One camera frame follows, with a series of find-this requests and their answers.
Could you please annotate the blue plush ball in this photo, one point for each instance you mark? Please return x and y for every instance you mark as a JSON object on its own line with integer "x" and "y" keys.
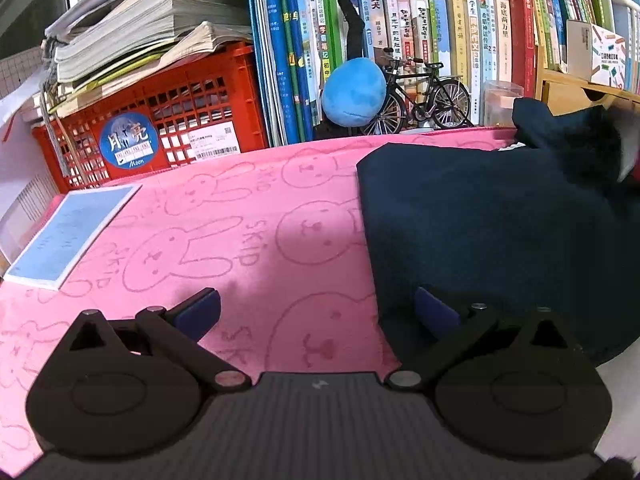
{"x": 352, "y": 92}

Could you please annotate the pink rabbit-print blanket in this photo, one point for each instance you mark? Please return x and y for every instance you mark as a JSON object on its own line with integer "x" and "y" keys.
{"x": 225, "y": 240}

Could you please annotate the wooden drawer organizer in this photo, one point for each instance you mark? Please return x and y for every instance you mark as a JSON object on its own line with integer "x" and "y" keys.
{"x": 560, "y": 90}

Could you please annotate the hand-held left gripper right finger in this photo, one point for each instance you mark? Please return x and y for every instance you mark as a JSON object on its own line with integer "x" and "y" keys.
{"x": 435, "y": 312}

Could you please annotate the white printed cardboard box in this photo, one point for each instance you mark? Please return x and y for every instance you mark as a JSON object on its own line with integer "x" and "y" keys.
{"x": 605, "y": 55}

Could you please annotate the navy white striped jacket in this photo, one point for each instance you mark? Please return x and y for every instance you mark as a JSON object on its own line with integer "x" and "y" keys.
{"x": 480, "y": 220}

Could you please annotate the red plastic crate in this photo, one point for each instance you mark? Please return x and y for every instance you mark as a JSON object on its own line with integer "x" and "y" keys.
{"x": 200, "y": 100}

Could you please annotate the black model bicycle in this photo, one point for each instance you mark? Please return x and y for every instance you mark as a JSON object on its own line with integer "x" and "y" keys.
{"x": 450, "y": 105}

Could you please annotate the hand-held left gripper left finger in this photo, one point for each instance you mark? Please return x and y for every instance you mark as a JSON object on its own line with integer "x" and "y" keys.
{"x": 200, "y": 312}

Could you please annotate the stack of paper workbooks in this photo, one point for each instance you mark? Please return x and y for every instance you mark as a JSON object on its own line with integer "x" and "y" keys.
{"x": 150, "y": 25}

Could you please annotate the white grid paper sheets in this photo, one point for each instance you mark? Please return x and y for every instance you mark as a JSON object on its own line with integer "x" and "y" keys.
{"x": 20, "y": 180}

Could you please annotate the light blue booklet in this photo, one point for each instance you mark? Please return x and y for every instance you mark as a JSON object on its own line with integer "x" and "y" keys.
{"x": 65, "y": 237}

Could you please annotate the clear plastic jar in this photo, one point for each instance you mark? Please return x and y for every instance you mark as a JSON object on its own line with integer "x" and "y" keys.
{"x": 500, "y": 105}

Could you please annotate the row of tall books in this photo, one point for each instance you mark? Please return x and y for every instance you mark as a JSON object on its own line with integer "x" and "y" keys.
{"x": 290, "y": 35}

